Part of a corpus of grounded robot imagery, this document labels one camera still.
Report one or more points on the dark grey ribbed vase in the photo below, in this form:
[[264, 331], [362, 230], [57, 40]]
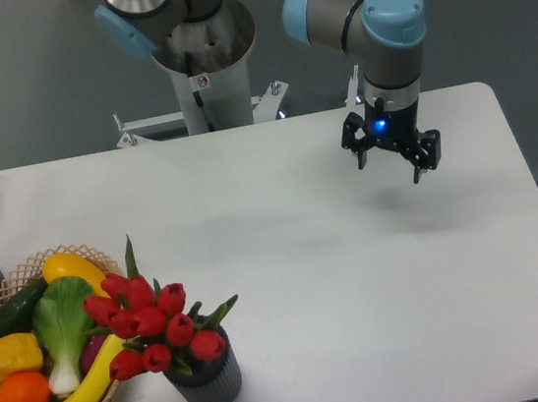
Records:
[[218, 380]]

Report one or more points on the green cucumber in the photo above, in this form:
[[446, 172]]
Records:
[[16, 314]]

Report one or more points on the orange fruit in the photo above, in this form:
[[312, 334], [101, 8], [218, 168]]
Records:
[[25, 387]]

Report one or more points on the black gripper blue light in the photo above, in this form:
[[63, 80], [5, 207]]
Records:
[[388, 128]]

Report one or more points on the yellow bell pepper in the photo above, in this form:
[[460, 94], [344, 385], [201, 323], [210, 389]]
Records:
[[19, 352]]

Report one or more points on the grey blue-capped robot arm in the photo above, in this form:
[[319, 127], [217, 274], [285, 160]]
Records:
[[385, 37]]

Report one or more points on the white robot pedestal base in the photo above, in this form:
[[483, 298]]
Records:
[[203, 45]]

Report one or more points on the woven wicker basket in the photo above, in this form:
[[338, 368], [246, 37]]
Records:
[[13, 294]]

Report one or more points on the green bok choy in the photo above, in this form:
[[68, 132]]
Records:
[[60, 325]]

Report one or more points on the purple eggplant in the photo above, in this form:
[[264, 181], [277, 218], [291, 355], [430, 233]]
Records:
[[90, 352]]

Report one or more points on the red tulip bouquet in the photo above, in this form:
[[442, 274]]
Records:
[[157, 330]]

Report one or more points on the yellow squash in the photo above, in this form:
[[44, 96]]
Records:
[[62, 265]]

